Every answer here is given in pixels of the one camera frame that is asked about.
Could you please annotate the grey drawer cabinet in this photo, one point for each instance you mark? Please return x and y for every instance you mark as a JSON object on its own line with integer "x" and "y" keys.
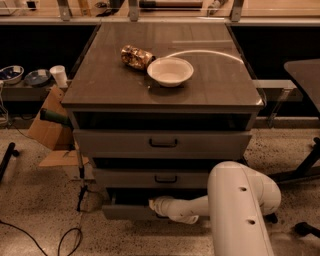
{"x": 105, "y": 94}

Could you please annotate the grey top drawer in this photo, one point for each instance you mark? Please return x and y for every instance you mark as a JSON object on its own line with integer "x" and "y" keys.
{"x": 162, "y": 144}

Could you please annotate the grey drawer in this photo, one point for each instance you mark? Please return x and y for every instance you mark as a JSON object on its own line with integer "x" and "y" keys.
{"x": 162, "y": 144}
{"x": 126, "y": 211}
{"x": 112, "y": 178}

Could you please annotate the dark side table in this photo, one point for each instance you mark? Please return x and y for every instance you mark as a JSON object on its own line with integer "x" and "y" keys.
{"x": 306, "y": 76}

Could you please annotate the green handled tool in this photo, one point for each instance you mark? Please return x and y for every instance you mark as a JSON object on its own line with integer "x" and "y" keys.
{"x": 52, "y": 116}

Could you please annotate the blue bowl with white rim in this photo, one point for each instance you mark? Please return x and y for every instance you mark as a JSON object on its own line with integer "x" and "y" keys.
{"x": 12, "y": 74}

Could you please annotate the grey wall shelf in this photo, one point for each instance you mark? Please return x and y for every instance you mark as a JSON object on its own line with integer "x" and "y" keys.
{"x": 23, "y": 92}

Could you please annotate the dark blue bowl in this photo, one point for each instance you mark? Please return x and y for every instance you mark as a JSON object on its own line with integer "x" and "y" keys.
{"x": 38, "y": 78}

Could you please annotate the brown cardboard box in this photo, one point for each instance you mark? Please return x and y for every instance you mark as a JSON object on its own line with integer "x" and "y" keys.
{"x": 56, "y": 137}

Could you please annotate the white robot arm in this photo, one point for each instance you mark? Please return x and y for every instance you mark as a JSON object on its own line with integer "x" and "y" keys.
{"x": 237, "y": 200}

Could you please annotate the grey middle drawer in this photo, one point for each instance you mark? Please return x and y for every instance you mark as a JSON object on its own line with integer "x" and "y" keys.
{"x": 112, "y": 178}

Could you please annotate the white paper cup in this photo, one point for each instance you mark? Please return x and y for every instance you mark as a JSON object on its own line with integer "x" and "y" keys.
{"x": 59, "y": 74}

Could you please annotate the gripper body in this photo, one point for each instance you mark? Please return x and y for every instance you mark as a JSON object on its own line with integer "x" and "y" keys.
{"x": 165, "y": 206}

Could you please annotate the grey bottom drawer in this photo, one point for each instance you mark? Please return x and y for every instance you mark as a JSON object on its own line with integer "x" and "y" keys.
{"x": 126, "y": 211}

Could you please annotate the black stand leg left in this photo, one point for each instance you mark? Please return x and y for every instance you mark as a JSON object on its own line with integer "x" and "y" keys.
{"x": 11, "y": 151}

